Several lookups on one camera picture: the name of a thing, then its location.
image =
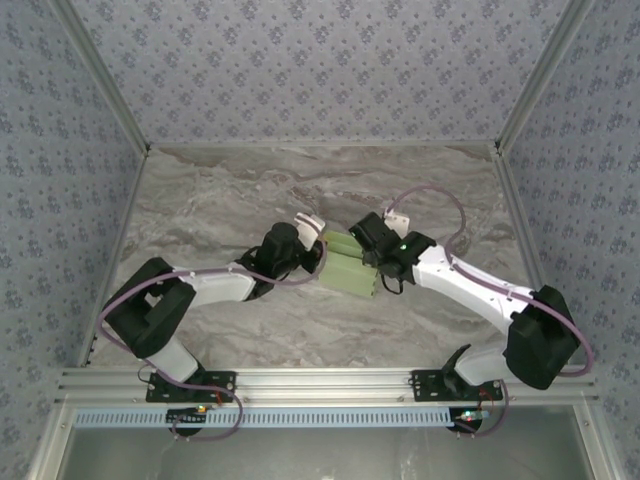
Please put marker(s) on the light green paper box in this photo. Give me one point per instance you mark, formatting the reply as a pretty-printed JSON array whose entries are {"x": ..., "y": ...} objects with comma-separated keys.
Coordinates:
[{"x": 345, "y": 275}]

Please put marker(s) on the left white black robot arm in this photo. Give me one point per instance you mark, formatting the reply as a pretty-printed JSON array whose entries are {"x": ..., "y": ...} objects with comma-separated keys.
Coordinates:
[{"x": 150, "y": 310}]

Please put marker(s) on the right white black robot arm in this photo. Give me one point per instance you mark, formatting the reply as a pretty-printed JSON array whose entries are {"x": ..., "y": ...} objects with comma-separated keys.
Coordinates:
[{"x": 540, "y": 340}]

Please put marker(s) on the aluminium mounting beam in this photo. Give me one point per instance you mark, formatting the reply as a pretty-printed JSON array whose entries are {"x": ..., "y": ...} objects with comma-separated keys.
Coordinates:
[{"x": 320, "y": 385}]

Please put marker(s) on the small black circuit board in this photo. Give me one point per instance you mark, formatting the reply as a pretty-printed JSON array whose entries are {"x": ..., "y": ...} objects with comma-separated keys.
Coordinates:
[
  {"x": 467, "y": 424},
  {"x": 182, "y": 419}
]

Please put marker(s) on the grey metal panel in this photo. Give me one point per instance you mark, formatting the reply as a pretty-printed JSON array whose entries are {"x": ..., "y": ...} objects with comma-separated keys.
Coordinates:
[{"x": 320, "y": 455}]

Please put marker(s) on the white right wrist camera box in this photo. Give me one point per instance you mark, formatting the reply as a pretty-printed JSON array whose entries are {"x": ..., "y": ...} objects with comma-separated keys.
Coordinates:
[{"x": 398, "y": 221}]

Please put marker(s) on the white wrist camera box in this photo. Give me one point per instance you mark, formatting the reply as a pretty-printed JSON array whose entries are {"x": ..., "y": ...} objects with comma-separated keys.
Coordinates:
[
  {"x": 398, "y": 221},
  {"x": 309, "y": 225}
]

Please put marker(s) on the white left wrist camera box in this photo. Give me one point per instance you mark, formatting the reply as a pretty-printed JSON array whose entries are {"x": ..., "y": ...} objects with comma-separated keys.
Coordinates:
[{"x": 309, "y": 225}]

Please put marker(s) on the thin aluminium table back rail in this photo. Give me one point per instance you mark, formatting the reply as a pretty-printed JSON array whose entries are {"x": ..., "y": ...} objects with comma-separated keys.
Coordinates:
[{"x": 320, "y": 144}]

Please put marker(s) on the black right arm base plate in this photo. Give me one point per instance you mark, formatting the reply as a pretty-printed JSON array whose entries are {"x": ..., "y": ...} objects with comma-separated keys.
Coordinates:
[{"x": 425, "y": 392}]

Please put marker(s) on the aluminium table side rail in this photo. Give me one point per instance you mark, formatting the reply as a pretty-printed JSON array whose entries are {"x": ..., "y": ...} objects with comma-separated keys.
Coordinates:
[
  {"x": 529, "y": 250},
  {"x": 119, "y": 250}
]

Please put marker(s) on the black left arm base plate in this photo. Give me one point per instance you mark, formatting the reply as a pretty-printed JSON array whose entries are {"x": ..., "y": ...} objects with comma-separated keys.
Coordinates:
[{"x": 227, "y": 395}]

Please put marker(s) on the aluminium frame post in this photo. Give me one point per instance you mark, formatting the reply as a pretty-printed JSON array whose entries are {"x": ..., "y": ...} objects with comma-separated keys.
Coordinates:
[
  {"x": 107, "y": 75},
  {"x": 537, "y": 75}
]

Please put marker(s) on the aluminium lower frame bar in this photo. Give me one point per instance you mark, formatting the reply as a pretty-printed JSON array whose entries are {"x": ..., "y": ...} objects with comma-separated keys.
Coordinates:
[
  {"x": 595, "y": 440},
  {"x": 50, "y": 445}
]

